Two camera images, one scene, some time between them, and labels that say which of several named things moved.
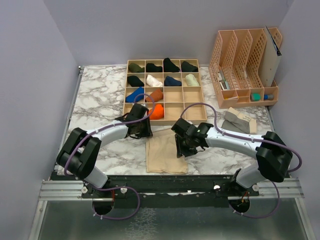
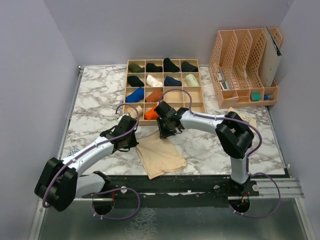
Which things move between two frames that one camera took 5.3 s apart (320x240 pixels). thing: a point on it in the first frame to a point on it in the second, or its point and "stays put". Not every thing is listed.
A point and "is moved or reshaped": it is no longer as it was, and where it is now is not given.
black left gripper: x=147 y=132 to x=133 y=143
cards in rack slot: x=223 y=83 stays put
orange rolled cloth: x=157 y=113 stays put
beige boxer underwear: x=161 y=153 is moved or reshaped
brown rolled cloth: x=157 y=95 stays put
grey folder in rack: x=269 y=61 stays put
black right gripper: x=180 y=150 to x=164 y=133
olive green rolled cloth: x=134 y=68 stays put
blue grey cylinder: x=270 y=97 stays put
